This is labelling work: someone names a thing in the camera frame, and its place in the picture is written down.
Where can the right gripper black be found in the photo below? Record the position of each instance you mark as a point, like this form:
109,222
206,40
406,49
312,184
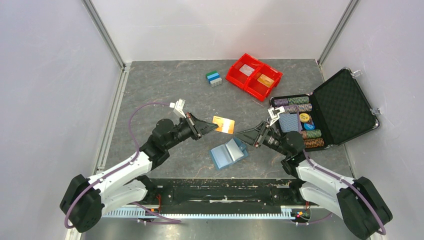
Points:
256,136

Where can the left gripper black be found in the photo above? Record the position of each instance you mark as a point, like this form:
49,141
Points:
197,127

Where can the orange credit card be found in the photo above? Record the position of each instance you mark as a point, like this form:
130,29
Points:
225,125

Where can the blue card holder wallet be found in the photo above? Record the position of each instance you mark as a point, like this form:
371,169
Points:
229,153

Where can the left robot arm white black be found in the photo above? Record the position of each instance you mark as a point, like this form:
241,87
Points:
87,199

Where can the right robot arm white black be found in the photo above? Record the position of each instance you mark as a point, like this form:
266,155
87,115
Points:
356,201

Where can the blue playing card deck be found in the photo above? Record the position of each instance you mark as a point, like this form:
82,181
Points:
289,122

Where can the orange card in bin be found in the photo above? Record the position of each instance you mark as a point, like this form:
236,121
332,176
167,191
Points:
265,80

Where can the white card in bin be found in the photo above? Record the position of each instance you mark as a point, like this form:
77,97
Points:
246,70

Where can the purple brown chip row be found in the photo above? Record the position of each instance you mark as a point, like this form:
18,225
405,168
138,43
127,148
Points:
298,108

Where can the stacked green blue white blocks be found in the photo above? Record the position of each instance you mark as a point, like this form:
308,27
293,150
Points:
214,79

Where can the yellow dealer chip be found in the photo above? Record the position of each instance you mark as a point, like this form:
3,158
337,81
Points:
304,117

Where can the blue dealer chip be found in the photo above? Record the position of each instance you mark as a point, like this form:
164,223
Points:
308,126

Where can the orange brown chip row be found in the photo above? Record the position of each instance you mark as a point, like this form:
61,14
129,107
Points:
314,143

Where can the red divided plastic bin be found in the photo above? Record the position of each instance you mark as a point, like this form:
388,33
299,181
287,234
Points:
249,84

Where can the orange green chip row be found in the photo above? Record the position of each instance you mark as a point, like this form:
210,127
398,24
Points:
311,134

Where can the purple green chip row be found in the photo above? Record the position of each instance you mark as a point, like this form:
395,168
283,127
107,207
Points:
291,101

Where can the black poker chip case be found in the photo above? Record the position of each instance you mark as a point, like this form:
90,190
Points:
339,109

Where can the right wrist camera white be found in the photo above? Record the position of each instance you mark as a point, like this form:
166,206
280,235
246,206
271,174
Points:
274,114

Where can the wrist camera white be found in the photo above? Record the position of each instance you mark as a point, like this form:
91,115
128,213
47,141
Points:
177,108
274,114

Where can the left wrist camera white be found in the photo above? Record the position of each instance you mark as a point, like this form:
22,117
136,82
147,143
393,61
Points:
177,108

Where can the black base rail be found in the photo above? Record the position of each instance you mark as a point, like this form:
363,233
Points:
227,197

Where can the aluminium frame post left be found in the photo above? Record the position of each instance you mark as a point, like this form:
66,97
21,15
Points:
96,18

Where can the aluminium frame post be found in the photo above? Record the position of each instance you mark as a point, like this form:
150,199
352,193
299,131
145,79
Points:
345,17
96,18

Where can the aluminium frame post right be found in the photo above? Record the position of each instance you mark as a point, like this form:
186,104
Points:
345,17

